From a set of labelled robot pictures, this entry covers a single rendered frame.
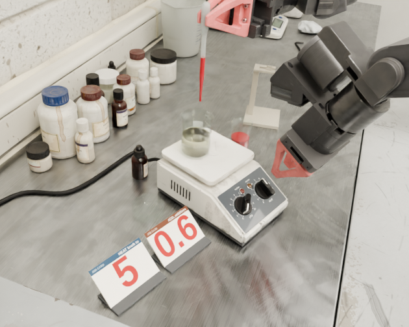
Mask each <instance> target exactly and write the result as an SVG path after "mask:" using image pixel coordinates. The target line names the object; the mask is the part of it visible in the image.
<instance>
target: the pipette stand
mask: <svg viewBox="0 0 409 327"><path fill-rule="evenodd" d="M275 69H276V67H275V66H266V65H260V64H255V65H254V72H253V81H252V86H251V95H250V100H249V105H247V108H246V111H245V117H248V118H249V119H251V120H252V121H253V126H255V127H263V128H271V129H275V130H278V128H279V118H280V110H276V109H272V108H263V107H258V106H254V102H255V97H256V89H257V84H258V76H259V72H260V73H269V74H274V73H275Z"/></svg>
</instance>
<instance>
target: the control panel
mask: <svg viewBox="0 0 409 327"><path fill-rule="evenodd" d="M262 178H265V179H266V181H267V182H268V183H269V185H270V186H271V187H272V188H273V189H274V190H275V194H274V195H272V196H271V197H270V198H268V199H262V198H260V197H259V196H258V195H257V194H256V191H255V186H256V184H257V183H258V182H259V181H260V180H261V179H262ZM248 184H251V185H252V187H251V188H249V187H248ZM241 189H244V191H245V192H244V193H241V191H240V190H241ZM247 193H249V194H251V204H252V207H253V208H252V212H251V213H250V214H249V215H242V214H240V213H238V212H237V211H236V209H235V207H234V201H235V200H236V199H237V198H238V197H244V196H245V195H246V194H247ZM217 198H218V199H219V201H220V202H221V203H222V205H223V206H224V207H225V208H226V210H227V211H228V212H229V213H230V215H231V216H232V217H233V219H234V220H235V221H236V222H237V224H238V225H239V226H240V228H241V229H242V230H243V231H244V232H245V233H247V232H248V231H250V229H252V228H253V227H254V226H256V225H257V224H258V223H259V222H260V221H261V220H262V219H264V218H265V217H266V216H267V215H269V214H270V213H271V212H272V211H273V210H274V209H275V208H277V207H278V206H279V205H281V204H282V203H283V202H284V201H285V200H286V198H285V196H284V195H283V194H282V193H281V192H280V190H279V189H278V188H277V186H276V185H274V183H273V182H272V181H271V179H270V178H269V177H268V176H267V175H266V173H265V172H264V171H263V169H262V168H261V167H259V168H257V169H256V170H254V171H253V172H252V173H250V174H249V175H247V176H246V177H245V178H243V179H241V180H240V181H239V182H237V183H236V184H234V185H233V186H232V187H230V188H229V189H228V190H226V191H225V192H223V193H222V194H220V195H219V196H218V197H217Z"/></svg>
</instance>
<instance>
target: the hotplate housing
mask: <svg viewBox="0 0 409 327"><path fill-rule="evenodd" d="M259 167H261V166H260V164H259V163H257V162H256V161H254V160H251V161H250V162H248V163H246V164H245V165H243V166H242V167H241V168H239V169H238V170H236V171H235V172H233V173H232V174H230V175H229V176H227V177H226V178H224V179H223V180H222V181H220V182H218V183H217V184H215V185H213V186H209V185H207V184H205V183H204V182H201V181H200V180H199V179H197V178H195V177H194V176H192V175H191V174H189V173H187V172H186V171H184V170H182V169H181V168H179V167H177V166H176V165H174V164H172V163H171V162H169V161H167V160H166V159H164V158H162V159H160V160H159V161H157V187H158V190H159V191H160V192H162V193H163V194H165V195H166V196H168V197H169V198H171V199H172V200H174V201H175V202H176V203H178V204H180V205H181V206H182V207H184V206H186V207H187V208H188V210H189V211H190V212H192V213H193V214H194V215H196V216H198V217H199V218H200V219H202V220H203V221H205V222H206V223H208V224H209V225H210V226H212V227H214V228H215V229H216V230H218V231H220V232H221V233H222V234H224V235H226V236H227V237H229V238H230V239H232V240H233V241H235V242H236V243H237V244H239V245H241V246H244V244H246V243H247V242H248V241H249V240H250V239H252V238H253V237H254V236H255V235H256V234H257V233H259V231H261V230H262V229H263V228H264V227H265V226H267V225H268V224H269V223H270V222H271V221H272V220H273V219H274V218H276V217H277V216H278V215H279V214H280V213H282V212H283V211H284V210H285V208H286V207H287V205H288V201H287V200H288V199H287V198H286V196H285V195H284V194H283V192H281V190H280V189H279V188H278V187H277V188H278V189H279V190H280V192H281V193H282V194H283V195H284V196H285V198H286V200H285V201H284V202H283V203H282V204H281V205H279V206H278V207H277V208H275V209H274V210H273V211H272V212H271V213H270V214H269V215H267V216H266V217H265V218H264V219H262V220H261V221H260V222H259V223H258V224H257V225H256V226H254V227H253V228H252V229H250V231H248V232H247V233H245V232H244V231H243V230H242V229H241V228H240V226H239V225H238V224H237V222H236V221H235V220H234V219H233V217H232V216H231V215H230V213H229V212H228V211H227V210H226V208H225V207H224V206H223V205H222V203H221V202H220V201H219V199H218V198H217V197H218V196H219V195H220V194H222V193H223V192H225V191H226V190H228V189H229V188H230V187H232V186H233V185H234V184H236V183H237V182H239V181H240V180H241V179H243V178H245V177H246V176H247V175H249V174H250V173H252V172H253V171H254V170H256V169H257V168H259ZM261 168H262V167H261ZM262 169H263V168H262ZM263 171H264V169H263ZM264 172H265V171H264ZM265 173H266V172H265ZM266 175H267V176H269V175H268V174H267V173H266ZM269 178H270V177H269ZM270 179H271V178H270ZM271 181H272V180H271ZM272 182H273V183H274V181H272ZM274 185H276V184H275V183H274ZM276 186H277V185H276Z"/></svg>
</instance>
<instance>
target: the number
mask: <svg viewBox="0 0 409 327"><path fill-rule="evenodd" d="M155 269H156V267H155V266H154V264H153V262H152V261H151V259H150V257H149V256H148V254H147V253H146V251H145V249H144V248H143V247H142V244H141V243H139V244H138V245H136V246H135V247H133V248H132V249H130V250H129V251H128V252H126V253H124V255H122V256H120V257H119V258H118V259H116V260H114V261H113V262H112V263H110V264H109V265H107V266H106V267H105V268H103V269H101V270H100V271H99V272H97V273H95V274H94V275H93V276H94V278H95V279H96V281H97V283H98V284H99V286H100V288H101V289H102V290H103V293H104V294H105V295H106V297H107V299H108V301H109V302H110V303H111V302H113V301H114V300H115V299H117V298H118V297H119V296H121V295H122V294H123V293H124V292H126V291H127V290H129V289H130V288H131V287H132V286H134V285H135V284H137V283H138V282H139V281H140V280H142V279H143V278H145V277H146V276H147V275H148V274H149V273H151V272H152V271H154V270H155Z"/></svg>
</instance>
